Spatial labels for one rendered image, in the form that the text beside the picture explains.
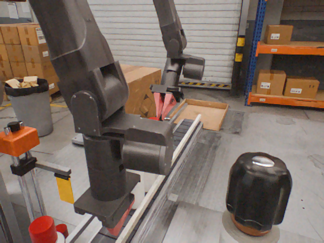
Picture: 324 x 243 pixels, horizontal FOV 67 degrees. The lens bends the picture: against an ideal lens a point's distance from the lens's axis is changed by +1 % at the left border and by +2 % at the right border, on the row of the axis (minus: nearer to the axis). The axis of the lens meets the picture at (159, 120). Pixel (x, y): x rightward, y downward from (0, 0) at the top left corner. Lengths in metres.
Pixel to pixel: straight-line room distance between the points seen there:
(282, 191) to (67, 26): 0.33
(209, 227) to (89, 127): 0.45
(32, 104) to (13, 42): 1.51
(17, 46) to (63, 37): 3.97
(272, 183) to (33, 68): 4.02
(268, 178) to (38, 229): 0.32
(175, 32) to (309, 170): 0.69
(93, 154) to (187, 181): 0.56
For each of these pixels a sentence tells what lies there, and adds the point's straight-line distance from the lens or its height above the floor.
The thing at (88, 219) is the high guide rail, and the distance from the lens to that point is 0.58.
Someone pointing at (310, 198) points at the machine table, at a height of 0.83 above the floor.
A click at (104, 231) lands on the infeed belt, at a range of 0.66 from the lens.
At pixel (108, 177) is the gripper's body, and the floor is 1.15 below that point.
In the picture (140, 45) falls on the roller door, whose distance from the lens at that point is 4.83.
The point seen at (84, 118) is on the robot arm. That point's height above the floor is 1.25.
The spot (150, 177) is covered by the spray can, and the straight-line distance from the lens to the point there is 0.71.
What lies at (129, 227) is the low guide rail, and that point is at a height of 0.92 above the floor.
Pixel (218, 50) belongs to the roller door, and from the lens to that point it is 4.55.
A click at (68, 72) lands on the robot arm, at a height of 1.30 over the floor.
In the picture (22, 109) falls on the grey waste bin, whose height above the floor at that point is 0.37.
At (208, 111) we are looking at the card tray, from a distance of 1.44.
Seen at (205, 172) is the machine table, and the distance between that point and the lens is 0.92.
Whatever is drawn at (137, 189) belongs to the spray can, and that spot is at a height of 0.95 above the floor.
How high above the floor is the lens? 1.37
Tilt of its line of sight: 25 degrees down
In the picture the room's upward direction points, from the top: straight up
